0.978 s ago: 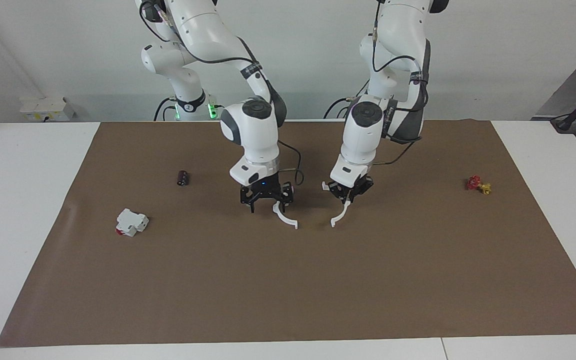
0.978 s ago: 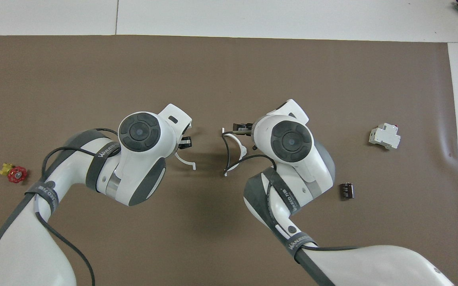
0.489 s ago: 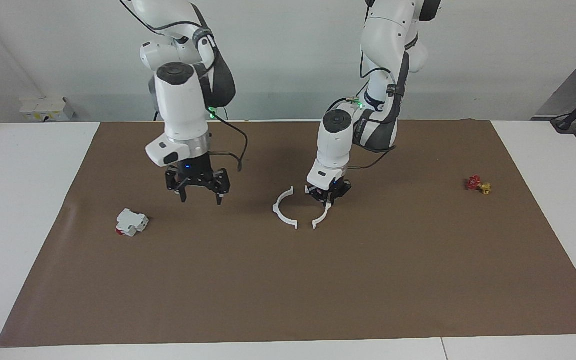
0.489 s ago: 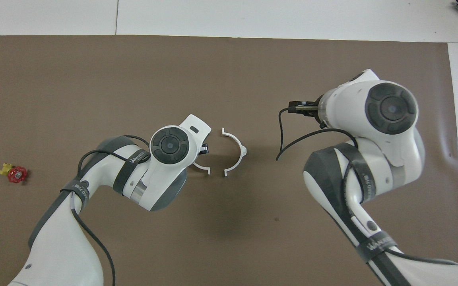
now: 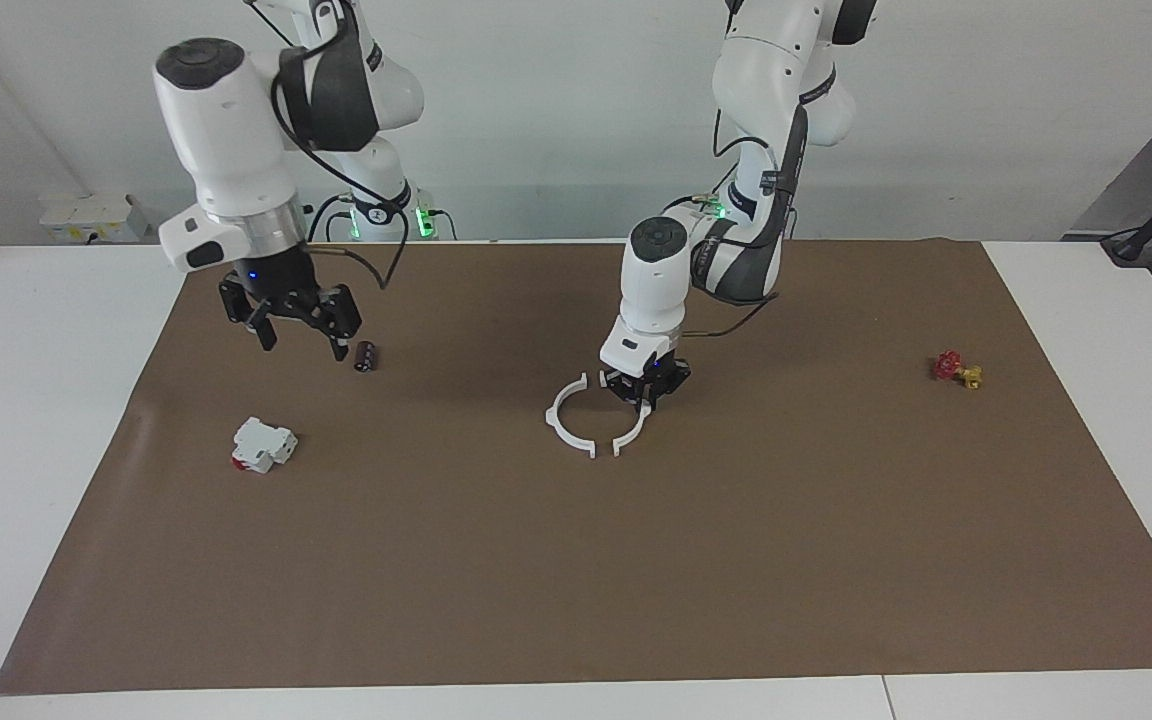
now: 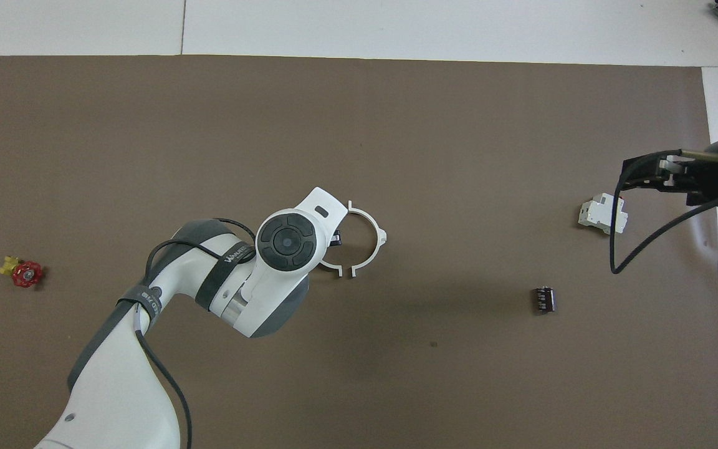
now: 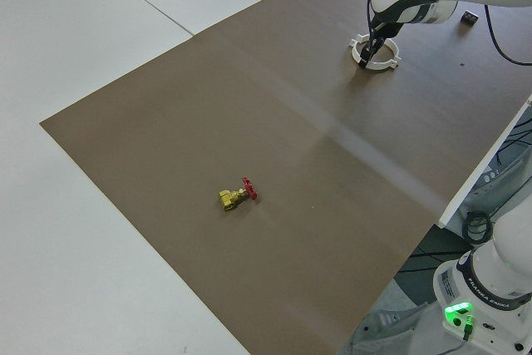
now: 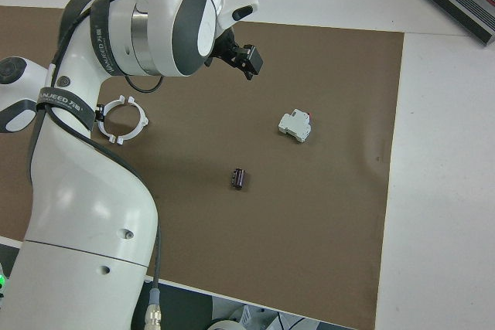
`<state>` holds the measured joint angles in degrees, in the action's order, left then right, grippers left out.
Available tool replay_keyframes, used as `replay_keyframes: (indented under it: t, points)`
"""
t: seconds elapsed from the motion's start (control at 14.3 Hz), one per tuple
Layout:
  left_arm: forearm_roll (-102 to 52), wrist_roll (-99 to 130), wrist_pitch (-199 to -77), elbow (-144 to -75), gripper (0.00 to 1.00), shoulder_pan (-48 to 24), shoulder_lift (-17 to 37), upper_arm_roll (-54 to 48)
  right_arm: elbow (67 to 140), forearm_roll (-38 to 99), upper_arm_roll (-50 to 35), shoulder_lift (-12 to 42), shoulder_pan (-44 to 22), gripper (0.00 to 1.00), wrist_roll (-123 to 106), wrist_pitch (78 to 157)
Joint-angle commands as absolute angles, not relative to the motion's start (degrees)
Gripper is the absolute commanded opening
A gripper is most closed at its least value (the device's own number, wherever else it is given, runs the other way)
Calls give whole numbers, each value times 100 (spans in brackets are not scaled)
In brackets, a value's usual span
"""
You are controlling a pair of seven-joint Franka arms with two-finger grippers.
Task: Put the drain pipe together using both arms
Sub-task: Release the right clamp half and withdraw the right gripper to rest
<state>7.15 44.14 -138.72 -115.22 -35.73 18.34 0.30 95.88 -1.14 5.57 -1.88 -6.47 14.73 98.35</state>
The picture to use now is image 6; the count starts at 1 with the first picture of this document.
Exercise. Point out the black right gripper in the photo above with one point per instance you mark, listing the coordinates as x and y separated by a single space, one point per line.
708 178

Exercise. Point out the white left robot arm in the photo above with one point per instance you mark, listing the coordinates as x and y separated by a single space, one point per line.
116 386

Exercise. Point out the white circuit breaker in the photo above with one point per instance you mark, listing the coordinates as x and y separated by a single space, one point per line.
602 215

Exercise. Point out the brown table mat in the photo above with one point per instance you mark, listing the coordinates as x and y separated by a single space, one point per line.
359 125

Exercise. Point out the small dark connector block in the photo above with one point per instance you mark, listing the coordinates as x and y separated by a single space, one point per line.
544 300

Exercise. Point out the red yellow valve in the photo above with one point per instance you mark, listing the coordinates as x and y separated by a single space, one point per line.
27 274

